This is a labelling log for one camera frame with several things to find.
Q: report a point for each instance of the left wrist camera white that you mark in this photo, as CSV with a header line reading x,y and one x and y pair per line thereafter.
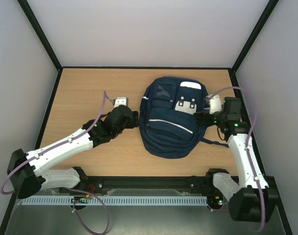
x,y
120,101

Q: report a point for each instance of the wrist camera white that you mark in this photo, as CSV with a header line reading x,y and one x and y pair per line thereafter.
x,y
120,101
213,104

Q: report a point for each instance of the light blue cable duct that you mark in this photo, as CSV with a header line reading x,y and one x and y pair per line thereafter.
x,y
45,200

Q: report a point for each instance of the navy blue backpack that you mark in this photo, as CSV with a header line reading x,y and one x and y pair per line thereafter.
x,y
167,124

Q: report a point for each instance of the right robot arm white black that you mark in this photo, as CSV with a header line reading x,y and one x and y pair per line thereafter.
x,y
250,199

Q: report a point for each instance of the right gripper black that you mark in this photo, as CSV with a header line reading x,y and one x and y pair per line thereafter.
x,y
201,118

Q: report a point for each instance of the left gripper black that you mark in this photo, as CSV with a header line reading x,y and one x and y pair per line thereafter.
x,y
134,121

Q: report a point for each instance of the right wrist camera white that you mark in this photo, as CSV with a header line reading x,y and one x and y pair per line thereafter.
x,y
213,104

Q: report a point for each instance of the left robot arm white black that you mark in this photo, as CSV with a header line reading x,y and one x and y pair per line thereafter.
x,y
31,172

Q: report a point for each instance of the black aluminium frame rail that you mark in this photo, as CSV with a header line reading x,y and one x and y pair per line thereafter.
x,y
193,184

